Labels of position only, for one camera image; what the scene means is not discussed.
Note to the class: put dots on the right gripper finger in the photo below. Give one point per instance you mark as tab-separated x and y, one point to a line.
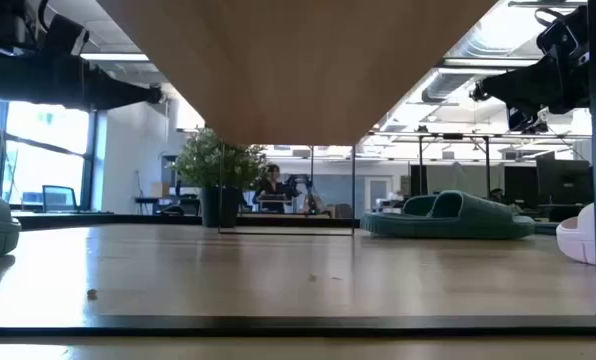
498	90

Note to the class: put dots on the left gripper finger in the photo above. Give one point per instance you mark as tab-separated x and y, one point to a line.
120	95

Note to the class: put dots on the pink rubber slide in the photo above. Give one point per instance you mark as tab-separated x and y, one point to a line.
575	240

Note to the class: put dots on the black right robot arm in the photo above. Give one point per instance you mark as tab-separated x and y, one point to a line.
573	35

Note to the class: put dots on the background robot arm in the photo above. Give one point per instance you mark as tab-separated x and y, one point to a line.
303	182

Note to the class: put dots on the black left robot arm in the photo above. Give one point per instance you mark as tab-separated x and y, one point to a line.
8	25

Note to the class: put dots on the black ceiling spotlight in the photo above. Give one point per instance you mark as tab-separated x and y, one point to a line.
535	128
474	93
155	95

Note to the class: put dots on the ceiling light strip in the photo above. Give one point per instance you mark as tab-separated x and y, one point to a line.
113	56

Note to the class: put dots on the black computer monitor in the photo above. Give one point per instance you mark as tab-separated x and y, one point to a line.
563	182

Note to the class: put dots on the potted plant in black pot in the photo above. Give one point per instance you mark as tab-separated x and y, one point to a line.
213	165

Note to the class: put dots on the black office chair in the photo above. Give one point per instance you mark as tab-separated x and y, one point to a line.
59	199

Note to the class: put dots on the person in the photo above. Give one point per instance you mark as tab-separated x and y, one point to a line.
273	192

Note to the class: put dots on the grey ventilation duct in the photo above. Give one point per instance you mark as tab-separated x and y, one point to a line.
448	82

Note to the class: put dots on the black metal rig frame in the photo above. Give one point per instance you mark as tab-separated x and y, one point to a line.
420	160

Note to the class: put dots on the wooden shelf with black frame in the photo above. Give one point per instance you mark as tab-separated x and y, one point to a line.
298	75

